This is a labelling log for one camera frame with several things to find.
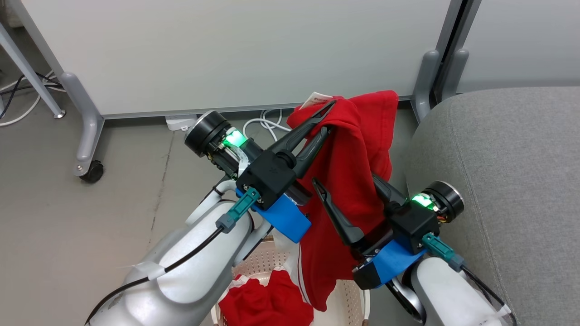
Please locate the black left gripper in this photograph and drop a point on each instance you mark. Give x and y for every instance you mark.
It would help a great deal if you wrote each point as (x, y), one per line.
(272, 176)

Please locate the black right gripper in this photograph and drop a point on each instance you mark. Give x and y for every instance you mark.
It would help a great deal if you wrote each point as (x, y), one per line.
(412, 224)

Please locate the red garment with white stripes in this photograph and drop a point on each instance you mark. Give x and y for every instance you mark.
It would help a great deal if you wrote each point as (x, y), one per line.
(344, 149)

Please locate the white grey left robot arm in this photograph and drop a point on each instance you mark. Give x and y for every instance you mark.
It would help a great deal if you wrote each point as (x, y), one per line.
(190, 271)

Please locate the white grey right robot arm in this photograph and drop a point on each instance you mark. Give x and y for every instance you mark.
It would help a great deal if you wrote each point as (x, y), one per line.
(448, 294)

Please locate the cream perforated laundry basket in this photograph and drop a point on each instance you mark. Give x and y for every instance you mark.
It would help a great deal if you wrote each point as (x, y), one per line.
(349, 303)

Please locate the wide white partition panel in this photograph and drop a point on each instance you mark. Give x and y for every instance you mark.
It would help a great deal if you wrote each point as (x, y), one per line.
(226, 54)

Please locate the white power adapter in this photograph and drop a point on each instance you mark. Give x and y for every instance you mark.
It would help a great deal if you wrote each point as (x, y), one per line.
(179, 122)

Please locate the short grey partition foot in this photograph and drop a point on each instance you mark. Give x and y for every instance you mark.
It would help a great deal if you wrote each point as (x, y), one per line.
(455, 72)
(423, 81)

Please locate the grey fabric sofa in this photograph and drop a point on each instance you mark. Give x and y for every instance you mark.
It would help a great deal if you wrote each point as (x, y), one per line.
(521, 181)

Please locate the black caster wheel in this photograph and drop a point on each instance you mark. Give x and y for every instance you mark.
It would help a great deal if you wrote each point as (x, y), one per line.
(93, 173)

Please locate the long grey partition foot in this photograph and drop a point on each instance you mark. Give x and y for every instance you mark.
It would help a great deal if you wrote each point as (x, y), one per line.
(86, 122)

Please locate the narrow white partition panel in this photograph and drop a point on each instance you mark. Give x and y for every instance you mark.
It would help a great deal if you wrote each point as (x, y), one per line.
(521, 40)

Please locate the grey metal table leg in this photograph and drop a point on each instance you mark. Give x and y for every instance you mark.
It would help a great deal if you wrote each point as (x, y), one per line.
(27, 68)

